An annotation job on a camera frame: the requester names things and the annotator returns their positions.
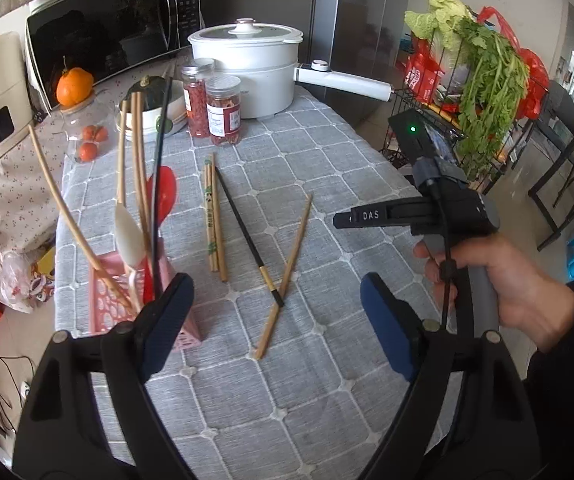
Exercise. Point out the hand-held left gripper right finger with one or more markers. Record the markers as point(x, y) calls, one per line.
point(387, 325)

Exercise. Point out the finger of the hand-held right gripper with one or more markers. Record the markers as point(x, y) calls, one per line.
point(346, 220)

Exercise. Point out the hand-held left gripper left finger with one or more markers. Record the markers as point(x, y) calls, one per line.
point(167, 325)

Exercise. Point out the pink plastic basket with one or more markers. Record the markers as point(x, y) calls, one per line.
point(109, 310)

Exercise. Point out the white plastic spoon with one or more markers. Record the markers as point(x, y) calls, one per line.
point(129, 237)

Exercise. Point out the red plastic spoon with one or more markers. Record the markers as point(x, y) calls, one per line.
point(163, 192)

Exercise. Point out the person's right forearm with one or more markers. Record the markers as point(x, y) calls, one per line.
point(567, 385)

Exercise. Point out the person's right hand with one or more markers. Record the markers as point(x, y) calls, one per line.
point(522, 285)

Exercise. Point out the black chopstick with gold band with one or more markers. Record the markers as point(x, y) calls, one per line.
point(244, 230)

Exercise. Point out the grey checked tablecloth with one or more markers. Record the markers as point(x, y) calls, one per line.
point(317, 400)

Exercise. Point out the bunch of green coriander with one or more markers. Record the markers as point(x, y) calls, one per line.
point(487, 85)

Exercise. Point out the yellow cardboard box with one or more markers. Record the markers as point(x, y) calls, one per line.
point(46, 262)

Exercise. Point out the red snack packet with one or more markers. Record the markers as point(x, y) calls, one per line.
point(422, 72)

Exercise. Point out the crumpled clear plastic bag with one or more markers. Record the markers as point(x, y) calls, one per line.
point(19, 285)

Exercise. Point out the red plastic bag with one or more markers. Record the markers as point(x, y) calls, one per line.
point(534, 75)

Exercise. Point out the short jar with red label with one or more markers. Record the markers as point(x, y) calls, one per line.
point(224, 115)

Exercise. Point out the white electric cooking pot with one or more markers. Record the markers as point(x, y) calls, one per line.
point(247, 70)

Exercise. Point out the tall jar of red berries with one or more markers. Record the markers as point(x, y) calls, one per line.
point(198, 105)

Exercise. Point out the small red tomato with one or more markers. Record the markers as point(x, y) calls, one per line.
point(88, 133)
point(88, 151)
point(101, 133)

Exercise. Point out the napa cabbage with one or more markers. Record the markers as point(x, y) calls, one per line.
point(442, 20)

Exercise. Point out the white ceramic plate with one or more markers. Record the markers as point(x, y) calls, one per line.
point(177, 127)

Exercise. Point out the grey refrigerator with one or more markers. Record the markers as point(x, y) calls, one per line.
point(357, 25)

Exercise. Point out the white ceramic bowl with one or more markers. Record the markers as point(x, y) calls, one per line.
point(177, 107)

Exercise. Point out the glass jar with wooden lid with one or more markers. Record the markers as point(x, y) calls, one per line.
point(79, 117)

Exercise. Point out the green pumpkin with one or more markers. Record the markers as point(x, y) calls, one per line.
point(152, 87)

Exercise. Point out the orange with stem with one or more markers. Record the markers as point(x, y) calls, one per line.
point(74, 87)

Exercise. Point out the black microwave oven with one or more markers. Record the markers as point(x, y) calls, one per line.
point(102, 30)

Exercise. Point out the black metal table frame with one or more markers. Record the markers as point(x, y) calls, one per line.
point(567, 160)

